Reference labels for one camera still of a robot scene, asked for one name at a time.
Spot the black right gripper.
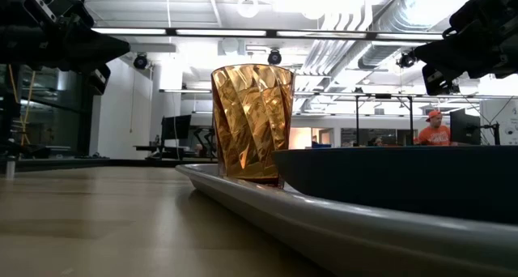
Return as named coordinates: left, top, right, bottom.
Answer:
left=413, top=0, right=493, bottom=96

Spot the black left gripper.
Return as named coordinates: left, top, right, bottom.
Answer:
left=50, top=24, right=132, bottom=96

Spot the dark blue plate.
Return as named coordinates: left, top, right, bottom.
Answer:
left=271, top=144, right=518, bottom=226

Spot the amber faceted plastic cup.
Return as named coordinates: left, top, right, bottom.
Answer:
left=210, top=63, right=296, bottom=188

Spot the grey plastic tray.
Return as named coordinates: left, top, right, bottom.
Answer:
left=174, top=163, right=518, bottom=277

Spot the black computer monitor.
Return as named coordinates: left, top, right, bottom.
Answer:
left=449, top=108, right=482, bottom=146
left=161, top=114, right=193, bottom=141

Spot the white poster board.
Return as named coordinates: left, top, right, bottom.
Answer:
left=480, top=98, right=518, bottom=147

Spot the dark office desk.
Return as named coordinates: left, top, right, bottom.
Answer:
left=134, top=144, right=197, bottom=161

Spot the overhead light bar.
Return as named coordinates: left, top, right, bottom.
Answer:
left=91, top=26, right=445, bottom=42

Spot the wooden table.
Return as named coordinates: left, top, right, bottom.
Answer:
left=0, top=156, right=219, bottom=173

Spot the white globe ceiling lamp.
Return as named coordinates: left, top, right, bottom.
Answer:
left=236, top=0, right=261, bottom=19

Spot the silver ventilation duct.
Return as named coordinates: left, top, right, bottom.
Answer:
left=358, top=0, right=461, bottom=70

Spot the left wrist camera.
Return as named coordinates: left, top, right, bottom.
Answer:
left=23, top=0, right=96, bottom=29

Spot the black tall station frame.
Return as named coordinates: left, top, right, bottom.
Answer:
left=354, top=92, right=416, bottom=147

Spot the yellow hanging cord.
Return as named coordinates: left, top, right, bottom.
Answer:
left=22, top=70, right=36, bottom=147

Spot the silver cylinder post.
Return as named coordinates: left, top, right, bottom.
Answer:
left=4, top=155, right=17, bottom=181

